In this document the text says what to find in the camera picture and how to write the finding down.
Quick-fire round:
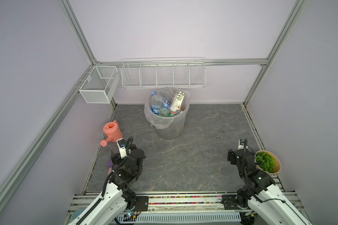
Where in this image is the small white mesh basket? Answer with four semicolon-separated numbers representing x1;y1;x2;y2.
79;66;120;104

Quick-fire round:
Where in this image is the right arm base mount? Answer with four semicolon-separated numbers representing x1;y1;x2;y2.
221;194;248;210

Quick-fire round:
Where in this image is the purple spoon pink handle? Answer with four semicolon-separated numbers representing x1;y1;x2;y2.
108;159;113;174

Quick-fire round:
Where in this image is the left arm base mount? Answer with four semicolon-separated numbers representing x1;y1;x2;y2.
129;196;149;212

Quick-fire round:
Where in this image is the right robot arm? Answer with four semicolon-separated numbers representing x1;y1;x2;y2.
227;139;311;225

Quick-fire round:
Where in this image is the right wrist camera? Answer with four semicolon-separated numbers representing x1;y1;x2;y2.
238;138;248;150

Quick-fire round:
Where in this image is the potted green plant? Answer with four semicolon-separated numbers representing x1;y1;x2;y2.
254;151;281;175

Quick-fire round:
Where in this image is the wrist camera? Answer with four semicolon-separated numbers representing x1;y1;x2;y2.
238;138;248;150
116;138;127;159

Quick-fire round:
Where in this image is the grey mesh waste bin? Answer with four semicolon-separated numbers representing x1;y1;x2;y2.
147;88;190;141

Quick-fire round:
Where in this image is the pink watering can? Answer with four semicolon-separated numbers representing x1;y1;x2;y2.
100;120;123;147

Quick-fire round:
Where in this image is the clear plastic bin liner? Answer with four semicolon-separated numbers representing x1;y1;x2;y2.
144;87;191;130

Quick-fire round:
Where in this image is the blue cartoon label water bottle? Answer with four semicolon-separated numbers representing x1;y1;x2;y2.
161;98;171;111

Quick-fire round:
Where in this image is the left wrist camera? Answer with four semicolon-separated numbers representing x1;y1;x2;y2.
116;138;127;159

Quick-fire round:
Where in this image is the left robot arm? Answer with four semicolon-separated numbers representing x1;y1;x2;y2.
70;137;146;225

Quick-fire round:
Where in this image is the lime green label bottle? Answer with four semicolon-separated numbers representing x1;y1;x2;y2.
159;107;170;117

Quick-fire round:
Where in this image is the bird label tea bottle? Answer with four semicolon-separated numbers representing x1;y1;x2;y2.
171;91;186;114

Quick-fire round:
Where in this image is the long white wire shelf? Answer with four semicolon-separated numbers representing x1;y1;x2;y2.
121;57;207;89

